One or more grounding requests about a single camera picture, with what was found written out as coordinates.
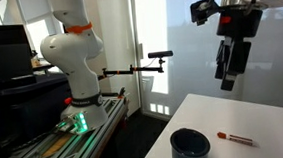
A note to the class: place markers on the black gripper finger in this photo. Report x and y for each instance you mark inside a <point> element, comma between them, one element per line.
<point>220,60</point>
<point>240,58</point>

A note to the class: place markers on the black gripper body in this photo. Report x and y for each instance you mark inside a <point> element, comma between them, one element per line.
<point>239,23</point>

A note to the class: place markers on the red marker pen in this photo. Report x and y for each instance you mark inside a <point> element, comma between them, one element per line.
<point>237,139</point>

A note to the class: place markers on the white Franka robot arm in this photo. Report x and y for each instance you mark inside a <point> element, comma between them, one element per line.
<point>76,60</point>

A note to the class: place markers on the dark blue mug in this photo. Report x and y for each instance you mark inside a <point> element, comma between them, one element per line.
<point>187,157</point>

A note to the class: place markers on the aluminium extrusion robot cart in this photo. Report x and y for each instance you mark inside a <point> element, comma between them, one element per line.
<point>96,145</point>

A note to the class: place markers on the red round button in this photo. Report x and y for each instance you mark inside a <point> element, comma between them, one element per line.
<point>68,101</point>

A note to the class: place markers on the yellow wooden strip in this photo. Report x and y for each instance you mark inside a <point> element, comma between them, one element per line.
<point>56,145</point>

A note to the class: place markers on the white window blind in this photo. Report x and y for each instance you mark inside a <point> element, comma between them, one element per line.
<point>38,7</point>

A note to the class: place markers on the black desk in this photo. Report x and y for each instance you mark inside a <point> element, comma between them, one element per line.
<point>25,97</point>

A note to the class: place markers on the black computer monitor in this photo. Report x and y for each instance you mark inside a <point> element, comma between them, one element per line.
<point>3,55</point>

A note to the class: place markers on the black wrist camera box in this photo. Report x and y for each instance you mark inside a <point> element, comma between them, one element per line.
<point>200,13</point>

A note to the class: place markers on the black bar camera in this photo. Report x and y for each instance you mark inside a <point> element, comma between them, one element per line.
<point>160,54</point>

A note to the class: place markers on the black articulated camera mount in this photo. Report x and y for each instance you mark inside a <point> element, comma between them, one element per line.
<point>131,70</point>

